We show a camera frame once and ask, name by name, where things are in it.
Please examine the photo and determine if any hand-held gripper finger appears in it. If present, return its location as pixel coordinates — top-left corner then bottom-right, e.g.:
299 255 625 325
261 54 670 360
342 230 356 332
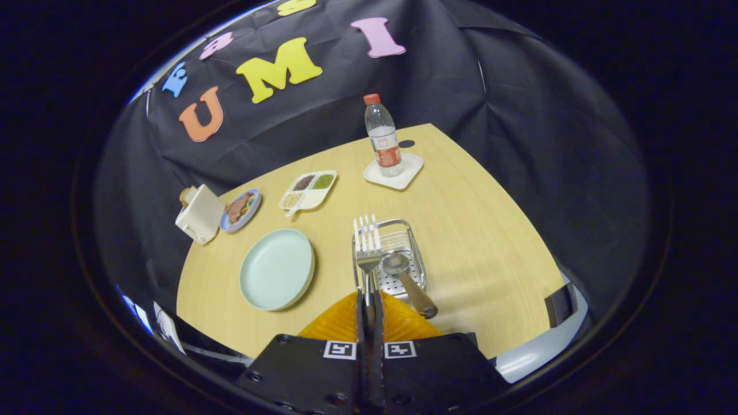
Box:
234 290 370 415
369 290 511 415

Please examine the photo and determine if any wooden handled metal spoon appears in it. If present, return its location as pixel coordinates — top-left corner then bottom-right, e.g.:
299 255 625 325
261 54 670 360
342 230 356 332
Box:
382 251 439 319

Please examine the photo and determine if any wooden handled metal fork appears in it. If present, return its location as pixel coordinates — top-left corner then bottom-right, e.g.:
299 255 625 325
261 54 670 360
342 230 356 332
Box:
353 214 383 335

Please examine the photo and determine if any pale green plate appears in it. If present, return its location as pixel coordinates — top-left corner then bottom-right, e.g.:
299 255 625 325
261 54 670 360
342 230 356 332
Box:
239 229 316 312

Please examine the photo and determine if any light grey chair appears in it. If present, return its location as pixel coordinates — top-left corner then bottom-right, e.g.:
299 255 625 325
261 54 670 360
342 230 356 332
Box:
495 280 589 384

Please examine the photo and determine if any white divided dish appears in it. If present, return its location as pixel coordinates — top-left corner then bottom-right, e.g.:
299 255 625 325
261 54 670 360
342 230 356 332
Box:
279 170 338 218

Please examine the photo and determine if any blue rimmed plate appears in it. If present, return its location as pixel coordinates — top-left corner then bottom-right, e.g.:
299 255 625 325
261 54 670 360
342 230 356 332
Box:
219 188 262 233

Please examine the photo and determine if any white square coaster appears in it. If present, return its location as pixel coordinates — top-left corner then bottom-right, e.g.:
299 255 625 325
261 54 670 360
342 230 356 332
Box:
363 152 424 191

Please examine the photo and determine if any meat and lettuce food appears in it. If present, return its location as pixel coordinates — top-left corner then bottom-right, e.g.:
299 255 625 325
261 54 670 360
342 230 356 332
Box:
225 192 254 224

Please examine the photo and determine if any white toaster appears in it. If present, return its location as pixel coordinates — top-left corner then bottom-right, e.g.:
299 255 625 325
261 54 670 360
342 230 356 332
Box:
175 184 225 246

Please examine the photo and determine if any clear plastic water bottle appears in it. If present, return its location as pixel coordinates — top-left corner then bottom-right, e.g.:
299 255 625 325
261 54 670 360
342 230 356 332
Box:
363 93 404 178

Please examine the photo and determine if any black backdrop cloth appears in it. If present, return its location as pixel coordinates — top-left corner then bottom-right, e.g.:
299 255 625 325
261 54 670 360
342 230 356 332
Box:
95 0 649 323

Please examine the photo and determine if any metal wire basket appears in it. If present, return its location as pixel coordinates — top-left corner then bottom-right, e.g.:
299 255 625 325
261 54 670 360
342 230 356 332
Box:
352 218 428 300

